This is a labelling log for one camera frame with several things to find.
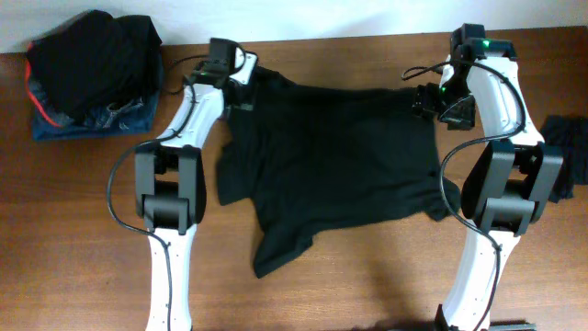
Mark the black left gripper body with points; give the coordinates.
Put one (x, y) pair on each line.
(243, 97)

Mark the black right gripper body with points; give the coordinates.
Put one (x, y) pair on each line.
(455, 103)

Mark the black t-shirt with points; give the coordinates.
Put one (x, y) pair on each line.
(313, 159)

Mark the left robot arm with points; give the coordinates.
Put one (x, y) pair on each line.
(169, 180)

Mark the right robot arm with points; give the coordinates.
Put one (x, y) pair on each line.
(508, 187)

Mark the folded blue jeans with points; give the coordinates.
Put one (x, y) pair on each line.
(134, 116)

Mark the crumpled dark navy garment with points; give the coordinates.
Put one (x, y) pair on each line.
(569, 134)

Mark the folded black garment on pile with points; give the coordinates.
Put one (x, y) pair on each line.
(75, 91)

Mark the grey garment with pink trim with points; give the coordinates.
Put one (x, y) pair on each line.
(46, 117)

